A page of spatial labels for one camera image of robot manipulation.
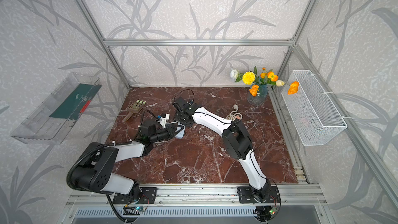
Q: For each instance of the green booklet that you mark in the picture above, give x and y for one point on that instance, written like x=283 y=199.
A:
x=71 y=106

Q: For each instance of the wooden brush green bristles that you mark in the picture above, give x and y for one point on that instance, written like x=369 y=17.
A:
x=134 y=108

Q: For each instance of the blue glass vase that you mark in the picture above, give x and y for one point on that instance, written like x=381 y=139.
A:
x=257 y=94

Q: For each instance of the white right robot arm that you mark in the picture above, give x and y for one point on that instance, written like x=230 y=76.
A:
x=236 y=139

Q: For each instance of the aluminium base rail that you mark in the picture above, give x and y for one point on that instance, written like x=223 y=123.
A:
x=207 y=195

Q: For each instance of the yellow orange flower bouquet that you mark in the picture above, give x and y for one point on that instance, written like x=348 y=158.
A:
x=254 y=77

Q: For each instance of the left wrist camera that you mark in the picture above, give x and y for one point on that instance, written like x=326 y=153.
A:
x=163 y=118

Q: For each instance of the red pen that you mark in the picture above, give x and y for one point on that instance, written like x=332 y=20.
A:
x=85 y=106

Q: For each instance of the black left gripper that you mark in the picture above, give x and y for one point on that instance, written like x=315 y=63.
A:
x=169 y=130

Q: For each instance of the blue-white power strip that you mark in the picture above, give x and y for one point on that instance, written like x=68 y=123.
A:
x=180 y=132

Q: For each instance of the white wire mesh basket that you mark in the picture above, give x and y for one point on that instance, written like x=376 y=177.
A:
x=314 y=115

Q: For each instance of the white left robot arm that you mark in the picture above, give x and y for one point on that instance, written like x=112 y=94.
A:
x=93 y=171

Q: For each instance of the clear plastic wall bin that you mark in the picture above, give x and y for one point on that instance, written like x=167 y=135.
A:
x=53 y=120

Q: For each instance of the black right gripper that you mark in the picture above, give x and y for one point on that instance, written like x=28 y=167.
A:
x=176 y=118

